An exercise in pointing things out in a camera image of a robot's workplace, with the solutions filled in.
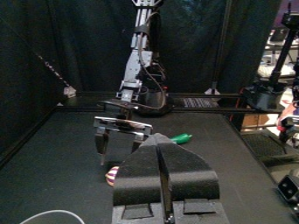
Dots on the brown cardboard box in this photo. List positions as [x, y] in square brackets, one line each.
[255, 120]

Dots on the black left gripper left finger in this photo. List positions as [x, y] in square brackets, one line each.
[136, 175]

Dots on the black cloth curtain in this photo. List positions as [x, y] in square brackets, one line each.
[77, 43]

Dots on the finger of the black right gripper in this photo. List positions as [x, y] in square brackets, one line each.
[101, 144]
[137, 143]

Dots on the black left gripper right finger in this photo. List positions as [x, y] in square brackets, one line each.
[190, 178]

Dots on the black camera box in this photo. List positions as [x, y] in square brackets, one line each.
[288, 188]

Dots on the black frame pole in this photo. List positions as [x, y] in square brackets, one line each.
[221, 43]

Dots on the purple white striped toy onion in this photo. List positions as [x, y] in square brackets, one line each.
[112, 176]

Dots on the green toy vegetable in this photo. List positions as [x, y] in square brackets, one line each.
[180, 138]

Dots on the white clip tag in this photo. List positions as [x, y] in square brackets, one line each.
[69, 92]
[212, 91]

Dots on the black mesh pad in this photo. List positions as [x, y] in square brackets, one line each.
[263, 144]

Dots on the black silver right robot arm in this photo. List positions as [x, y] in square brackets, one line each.
[133, 64]

